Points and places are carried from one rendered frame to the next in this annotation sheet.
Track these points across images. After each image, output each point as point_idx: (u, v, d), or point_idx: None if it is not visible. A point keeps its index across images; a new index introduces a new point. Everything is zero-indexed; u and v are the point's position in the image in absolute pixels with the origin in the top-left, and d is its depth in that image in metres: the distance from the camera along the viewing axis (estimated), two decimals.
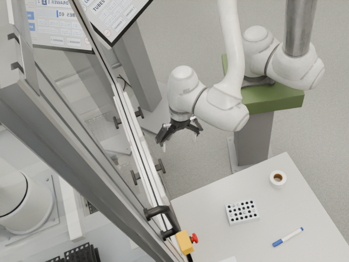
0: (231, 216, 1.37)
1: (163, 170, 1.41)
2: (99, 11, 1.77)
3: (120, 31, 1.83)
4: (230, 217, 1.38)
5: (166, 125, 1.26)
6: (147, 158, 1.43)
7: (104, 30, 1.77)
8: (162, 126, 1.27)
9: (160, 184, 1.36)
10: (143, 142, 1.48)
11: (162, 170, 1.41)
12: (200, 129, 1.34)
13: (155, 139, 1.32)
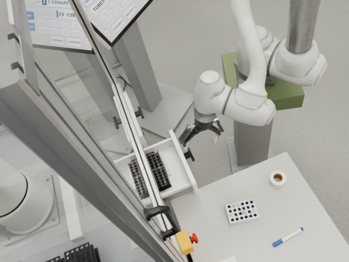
0: (231, 216, 1.37)
1: (192, 158, 1.41)
2: (99, 11, 1.77)
3: (120, 31, 1.83)
4: (230, 217, 1.38)
5: (191, 126, 1.32)
6: (176, 146, 1.44)
7: (104, 30, 1.77)
8: (186, 127, 1.34)
9: (190, 171, 1.37)
10: (171, 131, 1.48)
11: (192, 158, 1.41)
12: (222, 130, 1.41)
13: (178, 139, 1.38)
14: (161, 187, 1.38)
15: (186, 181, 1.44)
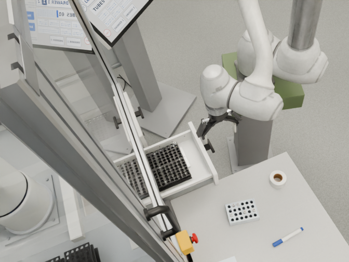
0: (231, 216, 1.37)
1: (213, 149, 1.42)
2: (99, 11, 1.77)
3: (120, 31, 1.83)
4: (230, 217, 1.38)
5: (205, 119, 1.32)
6: (196, 138, 1.44)
7: (104, 30, 1.77)
8: (201, 121, 1.34)
9: (211, 162, 1.37)
10: (190, 123, 1.49)
11: (212, 150, 1.42)
12: (239, 119, 1.39)
13: (196, 133, 1.39)
14: (182, 178, 1.39)
15: (206, 173, 1.45)
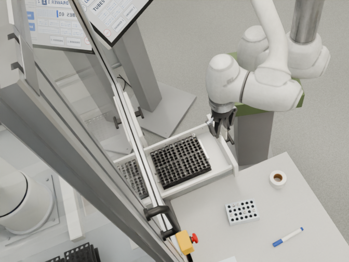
0: (231, 216, 1.37)
1: (232, 141, 1.42)
2: (99, 11, 1.77)
3: (120, 31, 1.83)
4: (230, 217, 1.38)
5: (209, 121, 1.20)
6: None
7: (104, 30, 1.77)
8: (206, 123, 1.21)
9: (231, 154, 1.37)
10: (209, 115, 1.49)
11: (231, 142, 1.42)
12: (231, 123, 1.27)
13: (210, 132, 1.28)
14: (202, 170, 1.39)
15: (225, 165, 1.45)
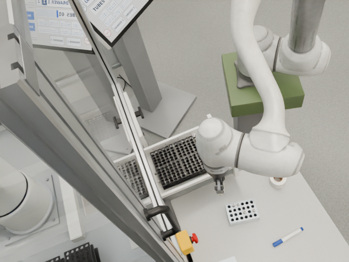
0: None
1: None
2: (99, 11, 1.77)
3: (120, 31, 1.83)
4: None
5: (218, 186, 1.08)
6: None
7: (104, 30, 1.77)
8: (216, 190, 1.09)
9: None
10: (209, 115, 1.49)
11: None
12: None
13: (217, 193, 1.16)
14: (202, 170, 1.39)
15: None
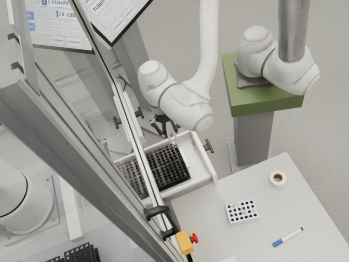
0: (193, 147, 1.52)
1: (212, 149, 1.42)
2: (99, 11, 1.77)
3: (120, 31, 1.83)
4: (193, 145, 1.52)
5: (152, 121, 1.27)
6: (195, 139, 1.44)
7: (104, 30, 1.77)
8: (151, 122, 1.29)
9: (210, 162, 1.37)
10: None
11: (211, 150, 1.42)
12: (179, 125, 1.33)
13: None
14: (181, 179, 1.39)
15: (205, 173, 1.45)
